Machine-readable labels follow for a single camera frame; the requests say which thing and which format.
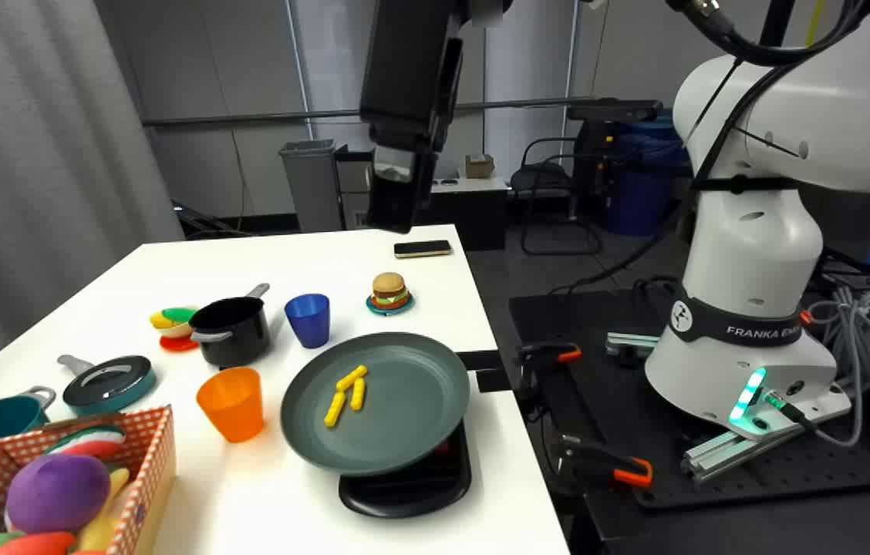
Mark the toy hamburger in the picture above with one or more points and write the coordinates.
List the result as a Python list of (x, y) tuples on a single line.
[(391, 289)]

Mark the green felt disc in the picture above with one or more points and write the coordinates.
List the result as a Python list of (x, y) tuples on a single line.
[(180, 314)]

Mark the aluminium rail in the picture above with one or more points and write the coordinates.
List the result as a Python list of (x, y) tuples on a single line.
[(724, 453)]

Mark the black low cabinet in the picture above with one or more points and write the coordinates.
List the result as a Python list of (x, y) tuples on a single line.
[(467, 216)]

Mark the grey trash bin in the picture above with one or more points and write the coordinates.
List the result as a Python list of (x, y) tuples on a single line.
[(313, 189)]

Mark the purple plush toy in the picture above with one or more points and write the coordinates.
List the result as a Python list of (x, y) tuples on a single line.
[(55, 495)]

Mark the yellow plush toy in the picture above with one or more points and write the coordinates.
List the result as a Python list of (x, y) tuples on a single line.
[(96, 529)]

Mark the small teal plate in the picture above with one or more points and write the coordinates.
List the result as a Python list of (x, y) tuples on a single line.
[(391, 309)]

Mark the black flat phone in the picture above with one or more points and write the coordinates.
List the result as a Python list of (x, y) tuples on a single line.
[(425, 249)]

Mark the yellow toy fry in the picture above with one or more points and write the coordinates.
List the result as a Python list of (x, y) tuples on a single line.
[(335, 409), (353, 376), (359, 397)]

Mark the black table edge bracket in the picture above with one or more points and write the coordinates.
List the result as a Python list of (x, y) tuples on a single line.
[(492, 381)]

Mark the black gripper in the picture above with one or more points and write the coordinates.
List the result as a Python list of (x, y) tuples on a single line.
[(409, 71)]

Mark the blue barrel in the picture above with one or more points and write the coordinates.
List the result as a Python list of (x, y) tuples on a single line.
[(641, 197)]

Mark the beige felt disc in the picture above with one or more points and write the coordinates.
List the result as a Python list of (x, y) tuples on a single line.
[(178, 331)]

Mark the grey curtain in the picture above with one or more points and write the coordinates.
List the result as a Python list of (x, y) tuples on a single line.
[(22, 157)]

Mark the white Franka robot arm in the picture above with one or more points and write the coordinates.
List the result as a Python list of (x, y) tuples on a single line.
[(753, 267)]

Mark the yellow felt disc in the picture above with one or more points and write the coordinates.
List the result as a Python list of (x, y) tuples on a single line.
[(158, 323)]

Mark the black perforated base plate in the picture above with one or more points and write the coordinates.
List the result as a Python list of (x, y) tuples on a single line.
[(577, 319)]

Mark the red felt disc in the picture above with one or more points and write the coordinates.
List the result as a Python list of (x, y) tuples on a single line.
[(180, 347)]

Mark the black toy pot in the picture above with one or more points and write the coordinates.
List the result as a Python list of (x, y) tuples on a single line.
[(229, 335)]

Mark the small cardboard box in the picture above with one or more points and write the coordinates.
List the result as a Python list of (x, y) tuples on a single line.
[(479, 167)]

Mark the black equipment rack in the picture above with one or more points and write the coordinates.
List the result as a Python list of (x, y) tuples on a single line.
[(601, 157)]

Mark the blue plastic cup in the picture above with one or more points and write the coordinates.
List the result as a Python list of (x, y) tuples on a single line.
[(307, 323)]

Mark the black toy stove burner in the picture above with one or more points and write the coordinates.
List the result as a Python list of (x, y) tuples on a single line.
[(407, 495)]

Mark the orange plastic cup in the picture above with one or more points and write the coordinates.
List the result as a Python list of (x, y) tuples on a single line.
[(232, 405)]

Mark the red orange plush toy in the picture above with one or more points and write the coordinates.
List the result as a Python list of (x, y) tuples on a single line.
[(34, 544)]

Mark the grey round plate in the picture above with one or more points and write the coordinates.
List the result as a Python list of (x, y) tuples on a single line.
[(407, 402)]

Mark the white red green plush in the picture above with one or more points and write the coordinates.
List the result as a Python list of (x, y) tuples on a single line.
[(90, 448)]

